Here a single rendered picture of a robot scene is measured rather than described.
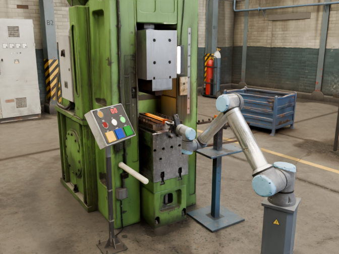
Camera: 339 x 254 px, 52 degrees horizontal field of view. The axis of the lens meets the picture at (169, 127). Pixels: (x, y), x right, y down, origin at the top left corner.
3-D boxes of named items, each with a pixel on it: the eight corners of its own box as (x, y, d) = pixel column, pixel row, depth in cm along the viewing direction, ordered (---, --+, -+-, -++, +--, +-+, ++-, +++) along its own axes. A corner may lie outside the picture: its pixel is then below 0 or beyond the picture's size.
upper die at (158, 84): (172, 89, 300) (172, 78, 298) (152, 90, 290) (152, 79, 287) (148, 84, 334) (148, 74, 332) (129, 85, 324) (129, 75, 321)
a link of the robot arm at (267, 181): (290, 186, 223) (237, 88, 242) (275, 194, 211) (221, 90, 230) (273, 194, 234) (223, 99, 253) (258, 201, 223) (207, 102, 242)
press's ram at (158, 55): (184, 77, 305) (185, 30, 295) (147, 80, 285) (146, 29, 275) (159, 73, 339) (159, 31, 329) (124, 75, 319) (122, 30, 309)
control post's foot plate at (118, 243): (129, 249, 287) (129, 239, 285) (104, 257, 275) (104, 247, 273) (118, 237, 304) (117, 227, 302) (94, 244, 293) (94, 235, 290)
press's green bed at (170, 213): (187, 219, 334) (187, 174, 323) (154, 230, 314) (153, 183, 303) (157, 197, 379) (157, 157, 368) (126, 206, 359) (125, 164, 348)
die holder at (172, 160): (188, 174, 323) (188, 127, 312) (153, 183, 303) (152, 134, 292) (157, 157, 368) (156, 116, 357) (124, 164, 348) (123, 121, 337)
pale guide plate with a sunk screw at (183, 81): (187, 94, 326) (187, 76, 322) (179, 95, 321) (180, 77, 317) (186, 94, 328) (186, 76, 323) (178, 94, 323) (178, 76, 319)
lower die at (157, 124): (171, 128, 309) (171, 119, 307) (152, 131, 298) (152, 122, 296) (148, 120, 343) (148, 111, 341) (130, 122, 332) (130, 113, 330)
